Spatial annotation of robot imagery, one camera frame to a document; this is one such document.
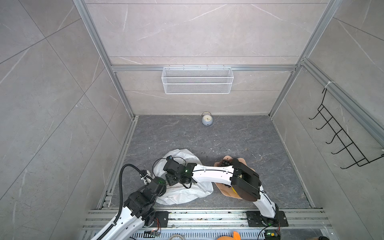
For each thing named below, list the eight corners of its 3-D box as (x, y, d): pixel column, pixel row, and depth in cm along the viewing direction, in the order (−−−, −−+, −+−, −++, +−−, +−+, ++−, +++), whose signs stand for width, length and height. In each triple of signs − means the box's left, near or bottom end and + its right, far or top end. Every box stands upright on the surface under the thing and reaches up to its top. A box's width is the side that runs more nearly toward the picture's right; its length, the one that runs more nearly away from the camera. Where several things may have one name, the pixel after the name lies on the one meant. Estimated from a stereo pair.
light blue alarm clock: (201, 126, 115) (202, 122, 111) (201, 115, 123) (201, 111, 119) (212, 126, 115) (213, 122, 111) (211, 115, 123) (212, 111, 119)
